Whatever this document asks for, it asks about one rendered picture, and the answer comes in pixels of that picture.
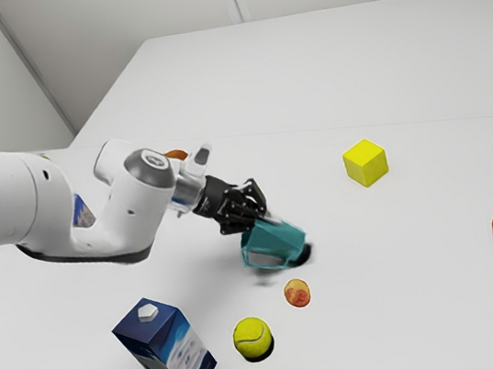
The small orange object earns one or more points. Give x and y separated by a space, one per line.
176 154

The red yellow peach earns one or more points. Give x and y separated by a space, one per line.
297 293

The teal faceted mug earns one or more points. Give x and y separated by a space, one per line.
274 245

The yellow cube block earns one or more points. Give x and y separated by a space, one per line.
365 162

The blue milk carton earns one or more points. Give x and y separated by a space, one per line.
165 349

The yellow tennis ball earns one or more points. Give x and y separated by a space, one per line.
252 337

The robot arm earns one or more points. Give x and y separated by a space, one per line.
8 201

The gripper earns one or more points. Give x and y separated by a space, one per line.
220 200

